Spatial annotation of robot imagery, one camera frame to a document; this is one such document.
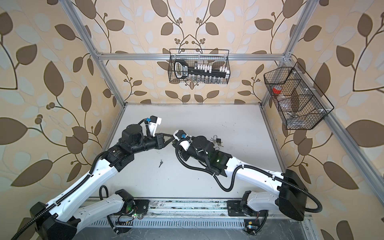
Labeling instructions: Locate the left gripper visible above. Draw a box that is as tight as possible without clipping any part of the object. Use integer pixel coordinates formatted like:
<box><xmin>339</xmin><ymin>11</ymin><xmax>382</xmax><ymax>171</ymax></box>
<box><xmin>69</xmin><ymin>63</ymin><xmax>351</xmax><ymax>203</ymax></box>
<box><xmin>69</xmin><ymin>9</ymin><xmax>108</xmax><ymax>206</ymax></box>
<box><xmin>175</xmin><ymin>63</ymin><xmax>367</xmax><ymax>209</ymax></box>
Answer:
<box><xmin>129</xmin><ymin>131</ymin><xmax>175</xmax><ymax>156</ymax></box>

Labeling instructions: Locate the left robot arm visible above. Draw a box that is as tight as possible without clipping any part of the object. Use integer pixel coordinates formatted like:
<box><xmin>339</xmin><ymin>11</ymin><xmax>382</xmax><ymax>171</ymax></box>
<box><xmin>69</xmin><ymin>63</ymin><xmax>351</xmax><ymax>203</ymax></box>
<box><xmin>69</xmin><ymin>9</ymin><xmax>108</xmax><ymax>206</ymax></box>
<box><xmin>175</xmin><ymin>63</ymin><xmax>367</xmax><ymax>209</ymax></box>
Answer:
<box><xmin>12</xmin><ymin>116</ymin><xmax>175</xmax><ymax>240</ymax></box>

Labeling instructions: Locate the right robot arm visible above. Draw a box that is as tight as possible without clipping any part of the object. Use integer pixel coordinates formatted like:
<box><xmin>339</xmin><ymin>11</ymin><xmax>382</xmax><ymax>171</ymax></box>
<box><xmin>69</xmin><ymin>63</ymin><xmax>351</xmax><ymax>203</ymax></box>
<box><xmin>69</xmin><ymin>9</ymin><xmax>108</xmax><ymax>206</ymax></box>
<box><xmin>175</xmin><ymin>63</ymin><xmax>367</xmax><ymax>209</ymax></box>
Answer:
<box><xmin>173</xmin><ymin>130</ymin><xmax>323</xmax><ymax>221</ymax></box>

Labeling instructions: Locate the black tool set in basket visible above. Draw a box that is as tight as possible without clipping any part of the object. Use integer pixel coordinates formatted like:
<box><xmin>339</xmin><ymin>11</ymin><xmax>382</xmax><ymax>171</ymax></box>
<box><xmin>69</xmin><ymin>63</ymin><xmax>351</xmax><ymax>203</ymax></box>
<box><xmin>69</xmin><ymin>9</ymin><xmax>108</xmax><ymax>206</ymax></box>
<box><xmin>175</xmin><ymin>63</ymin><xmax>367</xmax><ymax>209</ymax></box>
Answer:
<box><xmin>173</xmin><ymin>60</ymin><xmax>231</xmax><ymax>82</ymax></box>

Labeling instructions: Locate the red object in basket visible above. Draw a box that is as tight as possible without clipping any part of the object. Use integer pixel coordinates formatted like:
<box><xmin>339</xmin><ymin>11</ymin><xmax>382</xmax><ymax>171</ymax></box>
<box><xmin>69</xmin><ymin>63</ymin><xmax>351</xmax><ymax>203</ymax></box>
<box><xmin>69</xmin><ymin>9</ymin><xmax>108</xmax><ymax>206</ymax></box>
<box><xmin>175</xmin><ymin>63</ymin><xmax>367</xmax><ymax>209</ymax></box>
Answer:
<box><xmin>272</xmin><ymin>85</ymin><xmax>283</xmax><ymax>96</ymax></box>

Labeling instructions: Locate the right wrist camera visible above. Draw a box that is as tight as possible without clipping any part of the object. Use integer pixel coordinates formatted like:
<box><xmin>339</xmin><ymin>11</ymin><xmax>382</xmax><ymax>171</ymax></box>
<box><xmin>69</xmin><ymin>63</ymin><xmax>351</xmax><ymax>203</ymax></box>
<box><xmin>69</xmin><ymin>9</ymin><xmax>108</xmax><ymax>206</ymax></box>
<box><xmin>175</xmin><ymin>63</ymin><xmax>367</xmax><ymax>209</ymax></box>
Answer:
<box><xmin>173</xmin><ymin>130</ymin><xmax>192</xmax><ymax>151</ymax></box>

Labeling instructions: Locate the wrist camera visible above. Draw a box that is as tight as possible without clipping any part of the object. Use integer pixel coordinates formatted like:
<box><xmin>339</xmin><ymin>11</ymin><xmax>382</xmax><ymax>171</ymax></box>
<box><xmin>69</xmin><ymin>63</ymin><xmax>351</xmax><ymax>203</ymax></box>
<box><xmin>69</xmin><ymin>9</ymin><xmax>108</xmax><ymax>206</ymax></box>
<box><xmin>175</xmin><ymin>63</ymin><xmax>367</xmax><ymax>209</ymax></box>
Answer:
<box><xmin>144</xmin><ymin>116</ymin><xmax>162</xmax><ymax>137</ymax></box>
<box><xmin>173</xmin><ymin>130</ymin><xmax>192</xmax><ymax>151</ymax></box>

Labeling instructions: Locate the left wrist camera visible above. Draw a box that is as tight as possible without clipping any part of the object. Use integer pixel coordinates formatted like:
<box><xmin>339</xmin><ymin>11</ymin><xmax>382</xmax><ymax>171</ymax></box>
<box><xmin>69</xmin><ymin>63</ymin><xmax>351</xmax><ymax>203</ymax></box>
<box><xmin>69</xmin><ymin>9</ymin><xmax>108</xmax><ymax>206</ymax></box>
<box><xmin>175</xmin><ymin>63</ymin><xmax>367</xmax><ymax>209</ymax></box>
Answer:
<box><xmin>144</xmin><ymin>116</ymin><xmax>162</xmax><ymax>137</ymax></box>

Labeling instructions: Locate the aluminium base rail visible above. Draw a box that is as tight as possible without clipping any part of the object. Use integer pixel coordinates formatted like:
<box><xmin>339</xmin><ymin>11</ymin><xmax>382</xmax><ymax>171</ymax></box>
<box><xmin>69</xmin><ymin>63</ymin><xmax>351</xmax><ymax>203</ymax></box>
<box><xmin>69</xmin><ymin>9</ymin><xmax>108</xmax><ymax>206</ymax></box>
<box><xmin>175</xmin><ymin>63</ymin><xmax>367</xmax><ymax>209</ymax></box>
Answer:
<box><xmin>75</xmin><ymin>198</ymin><xmax>295</xmax><ymax>230</ymax></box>

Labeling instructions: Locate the back wire basket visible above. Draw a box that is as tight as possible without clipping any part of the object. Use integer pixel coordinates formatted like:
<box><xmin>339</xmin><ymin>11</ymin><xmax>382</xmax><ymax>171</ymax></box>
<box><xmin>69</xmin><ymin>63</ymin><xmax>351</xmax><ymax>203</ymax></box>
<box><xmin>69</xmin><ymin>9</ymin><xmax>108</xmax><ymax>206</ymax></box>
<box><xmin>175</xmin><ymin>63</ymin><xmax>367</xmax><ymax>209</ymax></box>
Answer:
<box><xmin>168</xmin><ymin>48</ymin><xmax>231</xmax><ymax>85</ymax></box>

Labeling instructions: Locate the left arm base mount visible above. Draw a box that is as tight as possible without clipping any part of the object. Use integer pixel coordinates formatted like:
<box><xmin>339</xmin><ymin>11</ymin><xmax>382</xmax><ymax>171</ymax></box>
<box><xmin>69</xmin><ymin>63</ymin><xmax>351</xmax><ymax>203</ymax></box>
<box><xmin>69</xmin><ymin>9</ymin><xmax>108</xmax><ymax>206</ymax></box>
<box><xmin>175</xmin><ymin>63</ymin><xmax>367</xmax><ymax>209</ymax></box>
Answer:
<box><xmin>107</xmin><ymin>199</ymin><xmax>150</xmax><ymax>235</ymax></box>

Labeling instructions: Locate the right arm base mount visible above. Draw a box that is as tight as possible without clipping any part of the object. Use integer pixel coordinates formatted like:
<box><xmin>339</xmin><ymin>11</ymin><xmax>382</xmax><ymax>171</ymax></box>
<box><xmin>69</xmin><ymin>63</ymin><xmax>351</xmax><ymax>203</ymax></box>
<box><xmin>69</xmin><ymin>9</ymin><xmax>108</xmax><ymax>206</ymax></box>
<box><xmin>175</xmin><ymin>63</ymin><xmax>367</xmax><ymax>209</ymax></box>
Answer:
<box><xmin>227</xmin><ymin>200</ymin><xmax>269</xmax><ymax>236</ymax></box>

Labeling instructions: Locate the side wire basket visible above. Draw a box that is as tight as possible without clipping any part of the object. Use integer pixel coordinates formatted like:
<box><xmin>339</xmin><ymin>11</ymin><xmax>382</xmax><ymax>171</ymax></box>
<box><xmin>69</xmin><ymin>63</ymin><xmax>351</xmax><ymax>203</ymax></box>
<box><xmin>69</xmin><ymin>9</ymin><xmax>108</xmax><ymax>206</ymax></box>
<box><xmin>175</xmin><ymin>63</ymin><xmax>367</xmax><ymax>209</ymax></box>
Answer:
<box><xmin>264</xmin><ymin>63</ymin><xmax>334</xmax><ymax>130</ymax></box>

